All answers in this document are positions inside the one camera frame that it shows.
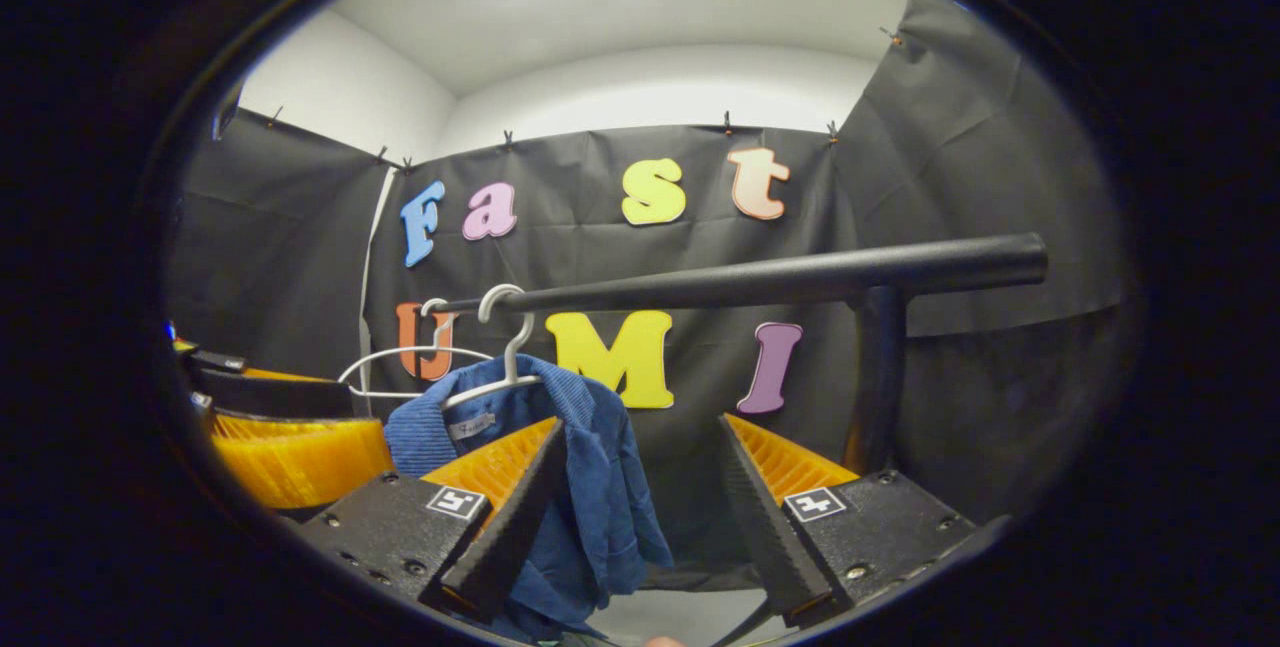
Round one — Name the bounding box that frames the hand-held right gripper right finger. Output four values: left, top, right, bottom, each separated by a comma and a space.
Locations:
715, 412, 1011, 629

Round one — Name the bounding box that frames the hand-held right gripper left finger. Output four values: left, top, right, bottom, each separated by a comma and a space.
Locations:
299, 415, 570, 623

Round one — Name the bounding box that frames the blue corduroy shirt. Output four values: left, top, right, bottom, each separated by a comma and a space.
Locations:
384, 354, 674, 644

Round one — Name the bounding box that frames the white plastic hanger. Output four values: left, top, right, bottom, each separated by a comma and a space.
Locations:
440, 283, 547, 412
337, 298, 497, 401

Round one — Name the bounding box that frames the black clothes rack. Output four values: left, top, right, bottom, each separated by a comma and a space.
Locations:
435, 232, 1050, 478

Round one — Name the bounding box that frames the black backdrop cloth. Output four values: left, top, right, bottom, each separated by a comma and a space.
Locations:
165, 0, 1131, 593

